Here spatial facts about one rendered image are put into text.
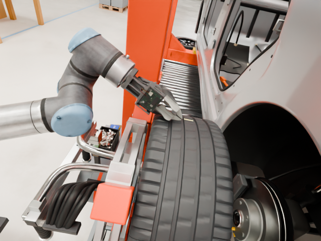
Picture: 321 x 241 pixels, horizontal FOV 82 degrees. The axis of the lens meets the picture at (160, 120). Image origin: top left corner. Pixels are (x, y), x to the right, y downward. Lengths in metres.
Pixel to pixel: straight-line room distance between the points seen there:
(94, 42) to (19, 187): 1.58
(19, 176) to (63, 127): 1.53
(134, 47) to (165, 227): 0.67
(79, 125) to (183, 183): 0.29
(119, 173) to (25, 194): 1.44
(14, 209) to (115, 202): 1.47
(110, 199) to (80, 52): 0.37
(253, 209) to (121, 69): 0.66
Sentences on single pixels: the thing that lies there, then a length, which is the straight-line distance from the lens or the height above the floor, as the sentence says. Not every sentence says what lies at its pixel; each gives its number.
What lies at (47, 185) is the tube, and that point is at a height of 1.01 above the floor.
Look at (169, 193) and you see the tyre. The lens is 0.46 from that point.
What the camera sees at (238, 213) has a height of 0.87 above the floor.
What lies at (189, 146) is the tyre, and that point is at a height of 1.18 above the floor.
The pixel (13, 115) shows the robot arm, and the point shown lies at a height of 1.22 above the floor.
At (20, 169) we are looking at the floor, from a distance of 2.06.
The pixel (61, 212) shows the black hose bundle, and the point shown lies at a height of 1.02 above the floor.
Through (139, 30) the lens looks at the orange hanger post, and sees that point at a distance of 0.82.
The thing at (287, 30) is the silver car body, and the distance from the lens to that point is 0.72.
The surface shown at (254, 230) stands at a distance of 0.81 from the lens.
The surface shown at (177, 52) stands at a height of 0.65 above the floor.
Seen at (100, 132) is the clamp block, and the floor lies 0.95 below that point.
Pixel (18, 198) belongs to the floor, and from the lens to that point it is 1.89.
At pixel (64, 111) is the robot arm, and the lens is 0.47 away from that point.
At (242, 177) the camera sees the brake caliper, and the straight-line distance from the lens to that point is 0.89.
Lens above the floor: 1.53
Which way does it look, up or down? 39 degrees down
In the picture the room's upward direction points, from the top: 13 degrees clockwise
